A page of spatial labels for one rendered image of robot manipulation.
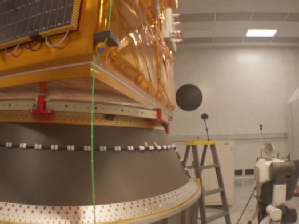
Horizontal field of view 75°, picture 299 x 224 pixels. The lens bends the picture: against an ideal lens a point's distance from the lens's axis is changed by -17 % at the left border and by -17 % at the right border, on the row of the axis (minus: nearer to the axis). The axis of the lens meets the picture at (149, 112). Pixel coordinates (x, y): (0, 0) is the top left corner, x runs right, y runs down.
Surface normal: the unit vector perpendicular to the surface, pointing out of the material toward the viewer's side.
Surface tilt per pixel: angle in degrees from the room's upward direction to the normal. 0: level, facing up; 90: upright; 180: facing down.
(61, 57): 91
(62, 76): 90
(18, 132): 62
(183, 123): 90
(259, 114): 90
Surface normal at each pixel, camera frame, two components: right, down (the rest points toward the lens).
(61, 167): 0.29, -0.57
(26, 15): -0.25, -0.12
